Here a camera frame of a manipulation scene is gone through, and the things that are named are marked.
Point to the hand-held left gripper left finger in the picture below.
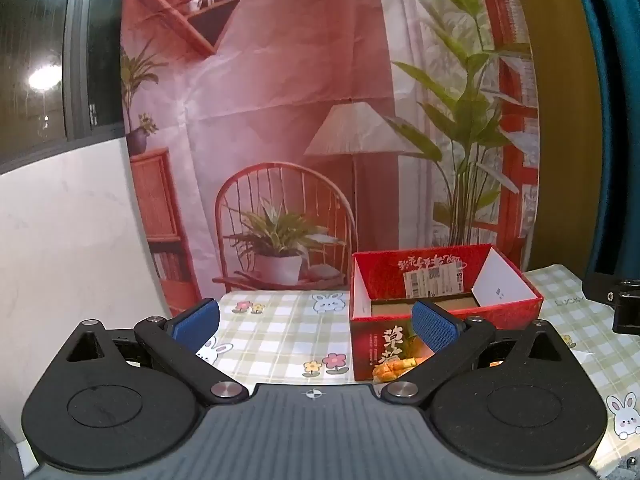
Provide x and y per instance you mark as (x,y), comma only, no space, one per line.
(192,322)

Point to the red cardboard box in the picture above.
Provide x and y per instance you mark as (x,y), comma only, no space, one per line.
(385,270)

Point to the dark glass window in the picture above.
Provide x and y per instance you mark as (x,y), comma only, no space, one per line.
(30,35)

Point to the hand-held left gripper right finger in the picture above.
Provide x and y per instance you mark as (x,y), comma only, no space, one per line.
(435,325)

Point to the yellow plush toy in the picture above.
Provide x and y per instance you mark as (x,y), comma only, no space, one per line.
(392,371)

